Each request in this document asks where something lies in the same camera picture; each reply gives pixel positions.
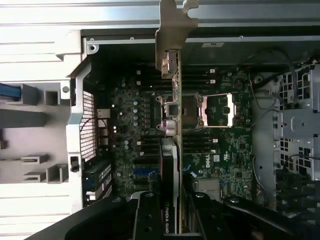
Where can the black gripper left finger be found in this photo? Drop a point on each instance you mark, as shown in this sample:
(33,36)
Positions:
(105,217)

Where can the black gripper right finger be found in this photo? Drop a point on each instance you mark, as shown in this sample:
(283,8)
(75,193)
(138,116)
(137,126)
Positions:
(225,220)

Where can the silver chipset heatsink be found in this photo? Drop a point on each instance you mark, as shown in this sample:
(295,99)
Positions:
(208,187)

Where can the blue expansion slot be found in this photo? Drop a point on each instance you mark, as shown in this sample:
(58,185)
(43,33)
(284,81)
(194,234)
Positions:
(145,172)

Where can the green motherboard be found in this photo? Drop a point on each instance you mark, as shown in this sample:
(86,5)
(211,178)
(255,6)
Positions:
(225,155)

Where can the open black PC case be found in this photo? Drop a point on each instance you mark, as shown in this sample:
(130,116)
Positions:
(75,125)

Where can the silver CPU socket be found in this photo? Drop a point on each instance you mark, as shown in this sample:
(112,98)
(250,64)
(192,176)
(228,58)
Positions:
(220,110)

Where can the perforated metal disk bay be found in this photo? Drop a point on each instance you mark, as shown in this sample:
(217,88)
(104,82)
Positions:
(300,120)

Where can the grey parts rack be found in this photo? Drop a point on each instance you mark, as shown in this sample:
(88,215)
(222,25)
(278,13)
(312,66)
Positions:
(22,120)

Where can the blue disk caddy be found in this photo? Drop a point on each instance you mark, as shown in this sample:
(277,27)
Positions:
(8,92)

